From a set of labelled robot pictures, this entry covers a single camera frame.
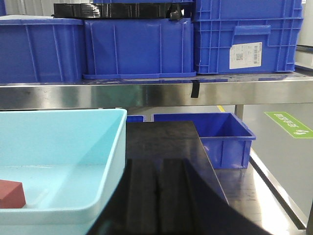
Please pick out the black mat on table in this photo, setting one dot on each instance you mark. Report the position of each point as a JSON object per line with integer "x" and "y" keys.
{"x": 157, "y": 141}

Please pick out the blue bin upper middle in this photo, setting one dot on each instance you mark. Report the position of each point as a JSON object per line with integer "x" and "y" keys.
{"x": 133, "y": 49}

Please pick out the blue ribbed crate with label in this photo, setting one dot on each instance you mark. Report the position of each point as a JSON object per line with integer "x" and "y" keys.
{"x": 245, "y": 36}

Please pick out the red cube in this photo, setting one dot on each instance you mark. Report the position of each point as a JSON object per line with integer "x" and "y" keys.
{"x": 11, "y": 195}

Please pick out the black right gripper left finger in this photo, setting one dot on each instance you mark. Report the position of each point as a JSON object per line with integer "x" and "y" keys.
{"x": 132, "y": 208}

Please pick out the blue bin behind tray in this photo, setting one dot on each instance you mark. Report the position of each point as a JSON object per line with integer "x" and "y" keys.
{"x": 135, "y": 118}

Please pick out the small blue bin lower shelf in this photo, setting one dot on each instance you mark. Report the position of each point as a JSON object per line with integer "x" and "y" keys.
{"x": 225, "y": 138}

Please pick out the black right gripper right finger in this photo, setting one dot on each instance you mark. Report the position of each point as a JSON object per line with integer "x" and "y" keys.
{"x": 188, "y": 206}

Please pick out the light blue plastic tray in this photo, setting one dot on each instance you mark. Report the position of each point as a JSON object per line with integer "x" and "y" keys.
{"x": 69, "y": 163}

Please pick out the blue bin upper left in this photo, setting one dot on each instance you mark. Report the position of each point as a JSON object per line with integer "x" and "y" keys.
{"x": 41, "y": 49}

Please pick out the stainless steel shelf rack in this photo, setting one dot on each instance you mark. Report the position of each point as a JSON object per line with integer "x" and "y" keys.
{"x": 234, "y": 89}

